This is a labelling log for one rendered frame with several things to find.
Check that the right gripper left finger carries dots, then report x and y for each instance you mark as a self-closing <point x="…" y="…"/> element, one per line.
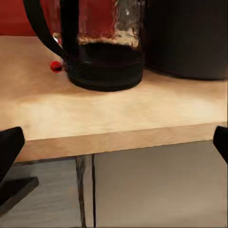
<point x="11" y="143"/>

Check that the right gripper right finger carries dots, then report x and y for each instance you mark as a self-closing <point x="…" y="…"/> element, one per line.
<point x="220" y="140"/>

